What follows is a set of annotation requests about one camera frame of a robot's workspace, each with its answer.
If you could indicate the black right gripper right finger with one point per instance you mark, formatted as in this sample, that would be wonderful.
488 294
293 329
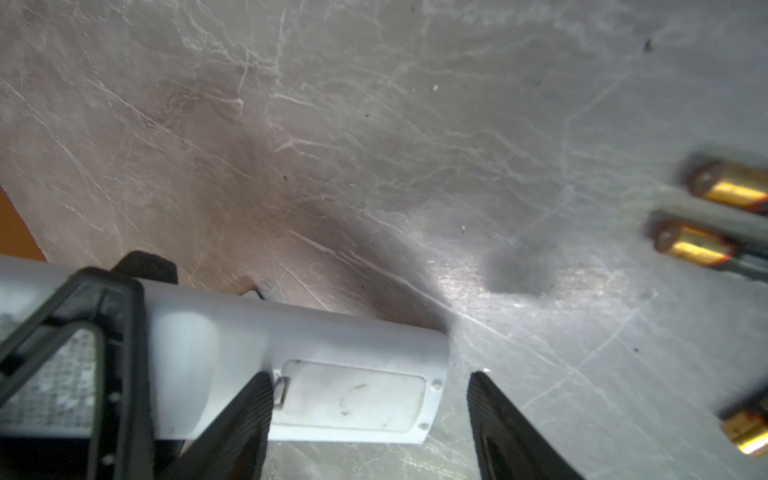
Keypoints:
507 445

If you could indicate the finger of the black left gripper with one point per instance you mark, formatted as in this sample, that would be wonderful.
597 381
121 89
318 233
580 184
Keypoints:
147 266
110 306

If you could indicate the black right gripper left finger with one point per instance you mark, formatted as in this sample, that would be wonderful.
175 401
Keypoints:
234 445

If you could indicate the white remote control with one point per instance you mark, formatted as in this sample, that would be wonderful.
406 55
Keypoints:
339 378

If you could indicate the aaa battery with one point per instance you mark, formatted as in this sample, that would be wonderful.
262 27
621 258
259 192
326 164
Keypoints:
726 182
707 247
745 424

